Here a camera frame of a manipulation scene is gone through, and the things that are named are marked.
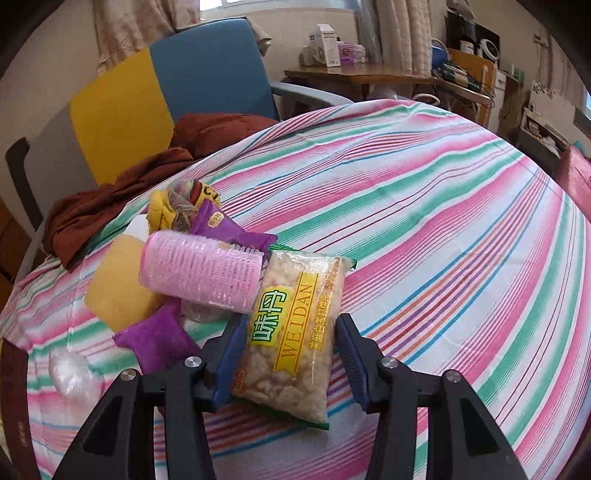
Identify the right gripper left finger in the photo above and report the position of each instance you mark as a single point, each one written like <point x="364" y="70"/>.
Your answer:
<point x="116" y="439"/>

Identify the purple snack packet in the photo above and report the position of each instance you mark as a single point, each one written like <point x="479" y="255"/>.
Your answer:
<point x="211" y="222"/>
<point x="158" y="342"/>

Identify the yellow sponge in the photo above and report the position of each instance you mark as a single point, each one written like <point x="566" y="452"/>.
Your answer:
<point x="115" y="295"/>

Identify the yellow sock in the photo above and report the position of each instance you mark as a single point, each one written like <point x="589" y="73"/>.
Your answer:
<point x="174" y="207"/>

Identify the white foam sponge block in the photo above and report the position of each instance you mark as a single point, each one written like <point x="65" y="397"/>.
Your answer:
<point x="138" y="228"/>

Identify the striped pink green bedsheet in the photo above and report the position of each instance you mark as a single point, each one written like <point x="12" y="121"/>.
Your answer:
<point x="469" y="257"/>

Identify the dark red blanket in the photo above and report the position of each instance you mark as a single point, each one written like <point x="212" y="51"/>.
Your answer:
<point x="75" y="219"/>

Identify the wooden desk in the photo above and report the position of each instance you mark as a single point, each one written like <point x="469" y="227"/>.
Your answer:
<point x="364" y="75"/>

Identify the right side curtain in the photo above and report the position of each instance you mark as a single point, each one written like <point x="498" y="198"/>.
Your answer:
<point x="397" y="34"/>

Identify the white box on desk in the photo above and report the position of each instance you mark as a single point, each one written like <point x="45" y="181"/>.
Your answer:
<point x="324" y="46"/>

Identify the beige patterned curtain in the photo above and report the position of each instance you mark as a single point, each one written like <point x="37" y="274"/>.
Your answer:
<point x="125" y="27"/>

